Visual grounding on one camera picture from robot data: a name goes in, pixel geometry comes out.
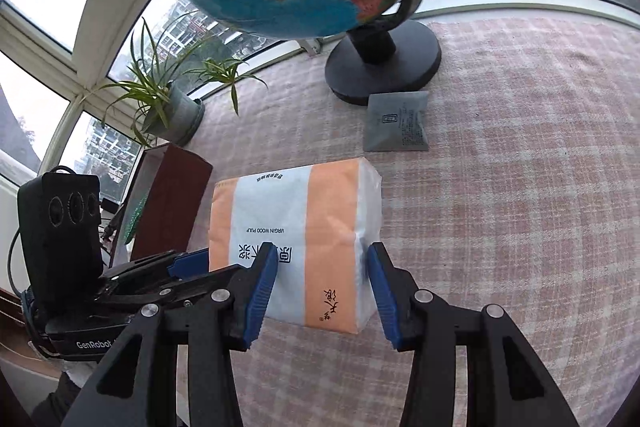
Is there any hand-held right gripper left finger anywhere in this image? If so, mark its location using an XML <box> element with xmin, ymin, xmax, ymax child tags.
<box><xmin>60</xmin><ymin>241</ymin><xmax>280</xmax><ymax>427</ymax></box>

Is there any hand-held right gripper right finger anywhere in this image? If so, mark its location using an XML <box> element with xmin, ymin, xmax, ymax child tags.
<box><xmin>366</xmin><ymin>241</ymin><xmax>581</xmax><ymax>427</ymax></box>

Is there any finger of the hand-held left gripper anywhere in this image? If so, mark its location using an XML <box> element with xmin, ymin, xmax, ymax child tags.
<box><xmin>102</xmin><ymin>248</ymin><xmax>211</xmax><ymax>290</ymax></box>
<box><xmin>100</xmin><ymin>264</ymin><xmax>242</xmax><ymax>314</ymax></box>

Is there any orange and white tissue pack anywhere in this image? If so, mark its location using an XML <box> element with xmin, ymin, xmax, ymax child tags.
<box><xmin>207</xmin><ymin>157</ymin><xmax>384</xmax><ymax>336</ymax></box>

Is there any dark red box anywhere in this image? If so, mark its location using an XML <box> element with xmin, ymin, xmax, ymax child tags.
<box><xmin>107</xmin><ymin>143</ymin><xmax>215</xmax><ymax>269</ymax></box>

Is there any pink plaid cloth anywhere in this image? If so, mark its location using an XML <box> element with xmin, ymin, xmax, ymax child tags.
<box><xmin>175</xmin><ymin>17</ymin><xmax>640</xmax><ymax>427</ymax></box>

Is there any potted spider plant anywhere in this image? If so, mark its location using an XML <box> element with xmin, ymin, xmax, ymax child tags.
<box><xmin>81</xmin><ymin>17</ymin><xmax>269</xmax><ymax>148</ymax></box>

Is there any grey sachet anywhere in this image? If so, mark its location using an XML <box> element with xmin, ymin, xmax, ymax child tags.
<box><xmin>363</xmin><ymin>90</ymin><xmax>431</xmax><ymax>152</ymax></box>

